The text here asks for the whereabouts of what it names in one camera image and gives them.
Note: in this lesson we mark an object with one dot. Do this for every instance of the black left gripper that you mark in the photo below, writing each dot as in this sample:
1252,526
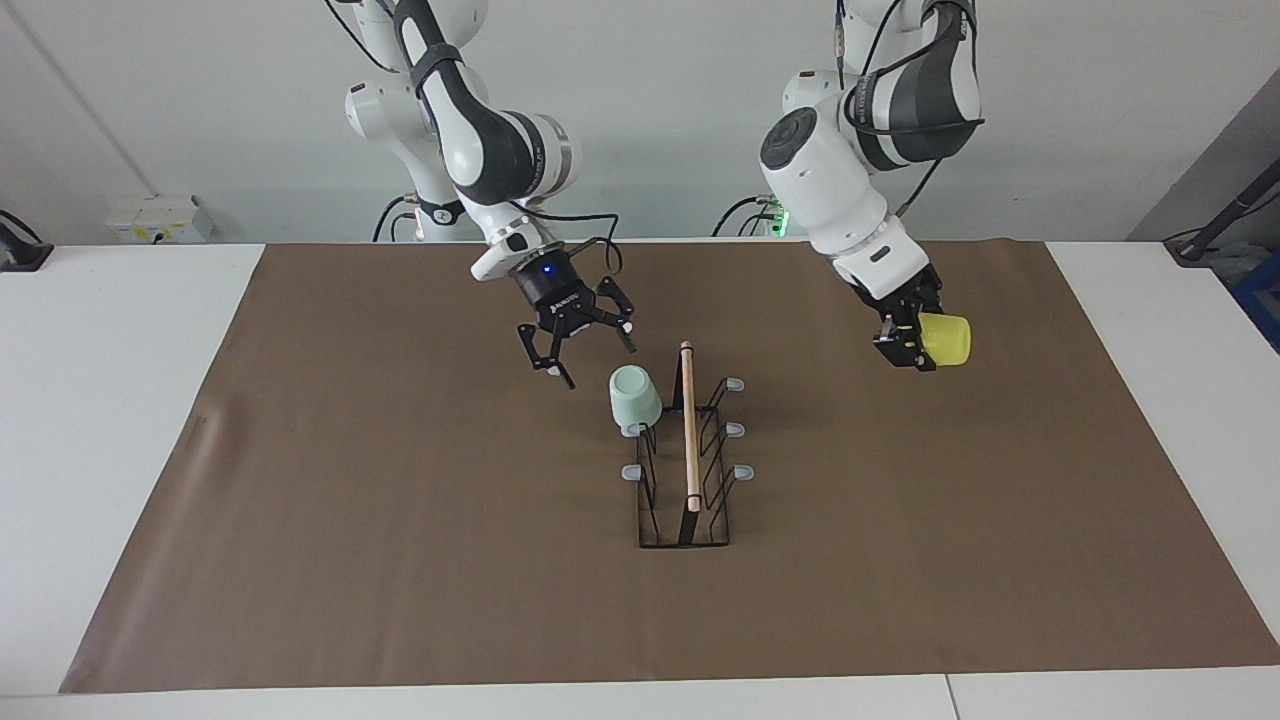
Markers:
910,298

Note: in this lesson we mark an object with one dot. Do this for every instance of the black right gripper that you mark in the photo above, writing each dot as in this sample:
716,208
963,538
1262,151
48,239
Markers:
558,295

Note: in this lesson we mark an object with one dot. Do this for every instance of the yellow plastic cup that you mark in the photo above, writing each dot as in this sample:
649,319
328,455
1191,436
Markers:
950,340

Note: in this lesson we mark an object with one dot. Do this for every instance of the pale green plastic cup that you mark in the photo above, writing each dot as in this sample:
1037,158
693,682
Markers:
635,400

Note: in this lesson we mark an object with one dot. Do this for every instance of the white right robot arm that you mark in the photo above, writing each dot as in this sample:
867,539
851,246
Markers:
490,140

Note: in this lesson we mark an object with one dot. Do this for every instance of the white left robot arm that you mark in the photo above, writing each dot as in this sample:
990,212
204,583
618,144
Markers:
820,190

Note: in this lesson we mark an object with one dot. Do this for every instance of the brown paper table mat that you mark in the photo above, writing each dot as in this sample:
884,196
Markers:
400,560

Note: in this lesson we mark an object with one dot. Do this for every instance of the blue crate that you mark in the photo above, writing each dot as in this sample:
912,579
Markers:
1262,300

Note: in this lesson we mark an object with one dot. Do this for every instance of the black table clamp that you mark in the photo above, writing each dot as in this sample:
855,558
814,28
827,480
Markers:
25,255

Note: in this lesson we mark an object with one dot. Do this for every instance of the black camera stand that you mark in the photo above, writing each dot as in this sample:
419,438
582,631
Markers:
1230,210

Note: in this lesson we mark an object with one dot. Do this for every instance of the white wall socket box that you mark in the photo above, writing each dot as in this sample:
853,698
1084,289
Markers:
160,220

